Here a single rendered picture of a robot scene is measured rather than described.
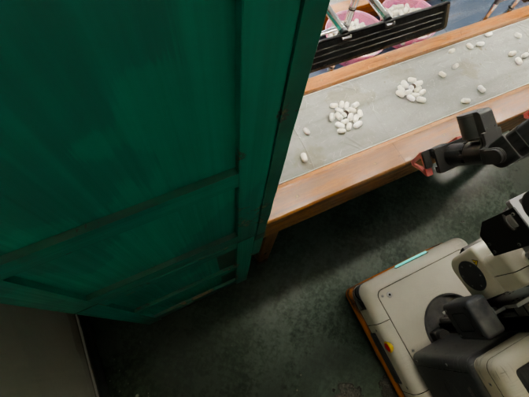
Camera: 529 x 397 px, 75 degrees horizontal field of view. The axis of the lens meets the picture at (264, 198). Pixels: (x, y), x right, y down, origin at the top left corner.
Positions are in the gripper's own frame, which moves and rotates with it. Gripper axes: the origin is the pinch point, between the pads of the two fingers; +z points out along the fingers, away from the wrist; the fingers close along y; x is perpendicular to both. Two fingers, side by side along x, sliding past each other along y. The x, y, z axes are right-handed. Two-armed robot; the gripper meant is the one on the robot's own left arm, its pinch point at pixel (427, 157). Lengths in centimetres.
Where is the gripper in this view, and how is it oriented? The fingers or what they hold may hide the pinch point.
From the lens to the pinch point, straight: 107.7
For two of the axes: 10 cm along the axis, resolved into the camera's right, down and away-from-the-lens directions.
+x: 3.4, 9.3, 1.4
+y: -9.0, 3.6, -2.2
